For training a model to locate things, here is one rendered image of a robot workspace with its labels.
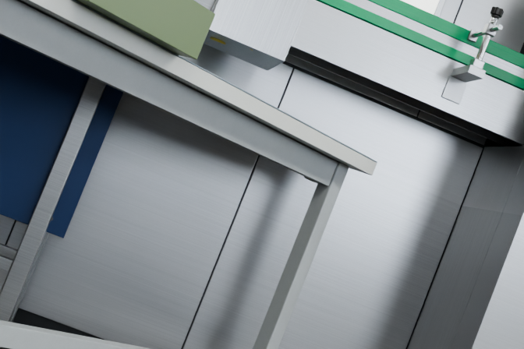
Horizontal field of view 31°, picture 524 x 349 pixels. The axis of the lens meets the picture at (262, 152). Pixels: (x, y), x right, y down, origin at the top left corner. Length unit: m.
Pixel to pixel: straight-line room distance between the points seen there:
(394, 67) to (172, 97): 0.67
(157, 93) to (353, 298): 0.95
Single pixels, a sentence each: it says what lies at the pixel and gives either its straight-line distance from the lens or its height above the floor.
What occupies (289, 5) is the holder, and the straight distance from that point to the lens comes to 1.91.
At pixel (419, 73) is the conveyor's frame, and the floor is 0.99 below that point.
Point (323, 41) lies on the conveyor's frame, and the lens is 2.20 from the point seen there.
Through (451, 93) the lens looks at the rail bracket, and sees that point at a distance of 2.27.
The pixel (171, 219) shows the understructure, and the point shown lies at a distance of 2.35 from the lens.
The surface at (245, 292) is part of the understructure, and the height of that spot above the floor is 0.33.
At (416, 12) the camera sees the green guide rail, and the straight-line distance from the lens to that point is 2.29.
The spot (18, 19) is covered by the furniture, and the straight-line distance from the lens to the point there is 1.54.
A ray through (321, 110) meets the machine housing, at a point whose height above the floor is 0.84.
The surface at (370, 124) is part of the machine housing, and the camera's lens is 2.43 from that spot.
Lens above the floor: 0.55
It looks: 3 degrees up
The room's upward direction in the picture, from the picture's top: 22 degrees clockwise
